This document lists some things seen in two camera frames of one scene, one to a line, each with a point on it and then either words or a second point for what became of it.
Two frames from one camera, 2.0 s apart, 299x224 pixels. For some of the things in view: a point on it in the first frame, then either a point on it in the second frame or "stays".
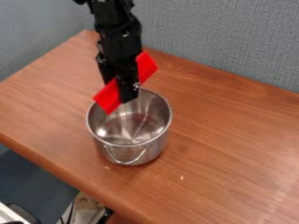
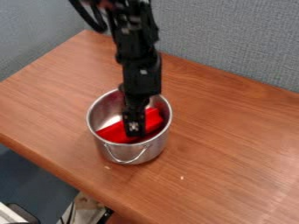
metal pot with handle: x=131 y=134 stays
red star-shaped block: x=108 y=97 to x=112 y=132
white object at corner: x=13 y=213 stays
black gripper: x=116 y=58 to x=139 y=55
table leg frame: x=86 y=211 stays
